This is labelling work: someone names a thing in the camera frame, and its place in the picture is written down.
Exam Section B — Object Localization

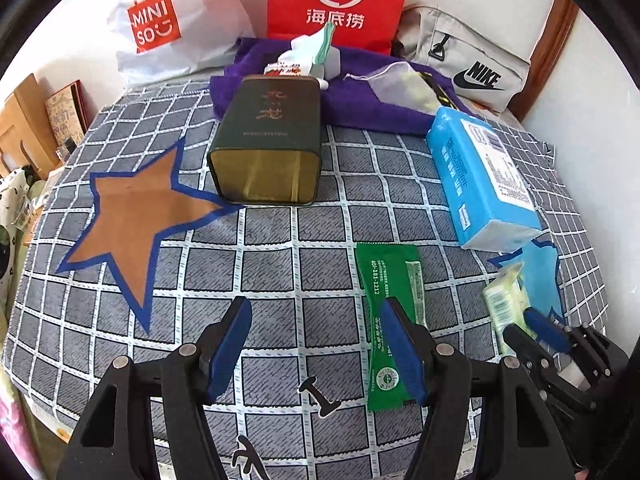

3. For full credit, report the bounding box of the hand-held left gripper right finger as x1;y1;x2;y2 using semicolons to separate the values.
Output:
380;297;573;480

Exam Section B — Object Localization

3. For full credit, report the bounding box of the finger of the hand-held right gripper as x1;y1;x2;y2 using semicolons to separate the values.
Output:
522;307;574;356
502;325;597;413

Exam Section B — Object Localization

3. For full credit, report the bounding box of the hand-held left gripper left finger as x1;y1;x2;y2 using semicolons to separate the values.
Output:
56;296;253;480

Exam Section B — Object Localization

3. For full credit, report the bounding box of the light green tissue packet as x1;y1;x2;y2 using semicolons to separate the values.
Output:
482;261;532;356

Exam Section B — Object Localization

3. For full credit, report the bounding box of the green wipes packet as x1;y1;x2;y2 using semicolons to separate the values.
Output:
355;242;426;413

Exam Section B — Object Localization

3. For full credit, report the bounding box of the yellow pouch with black straps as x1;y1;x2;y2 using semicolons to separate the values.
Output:
400;72;453;111

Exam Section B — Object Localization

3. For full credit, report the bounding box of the white packet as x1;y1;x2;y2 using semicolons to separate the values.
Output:
264;27;341;92

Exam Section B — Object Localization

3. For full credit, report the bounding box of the grey grid star bedsheet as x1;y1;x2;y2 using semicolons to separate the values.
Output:
2;77;608;480

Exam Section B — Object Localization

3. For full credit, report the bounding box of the blue tissue pack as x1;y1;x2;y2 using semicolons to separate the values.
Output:
425;106;543;252

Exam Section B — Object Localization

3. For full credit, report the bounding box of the dark green tin box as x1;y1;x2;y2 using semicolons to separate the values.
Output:
206;75;322;207

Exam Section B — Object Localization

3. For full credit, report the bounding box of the floral bedding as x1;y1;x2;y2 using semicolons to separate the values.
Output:
0;167;56;480

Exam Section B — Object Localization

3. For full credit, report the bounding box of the purple towel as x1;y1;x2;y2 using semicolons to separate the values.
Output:
209;37;473;137

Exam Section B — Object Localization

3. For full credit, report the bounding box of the patterned gift box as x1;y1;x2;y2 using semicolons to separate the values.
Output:
45;80;93;158

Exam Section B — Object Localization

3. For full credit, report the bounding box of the grey waist bag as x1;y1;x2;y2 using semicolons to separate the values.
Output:
392;4;532;113

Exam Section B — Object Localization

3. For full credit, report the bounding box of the brown wooden headboard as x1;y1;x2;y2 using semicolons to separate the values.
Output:
507;0;580;122

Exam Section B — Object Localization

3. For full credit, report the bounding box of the white plastic shopping bag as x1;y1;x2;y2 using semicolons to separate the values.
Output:
106;0;271;86

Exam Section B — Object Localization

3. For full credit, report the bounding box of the translucent mesh drawstring bag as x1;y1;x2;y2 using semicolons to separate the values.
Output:
345;61;441;116

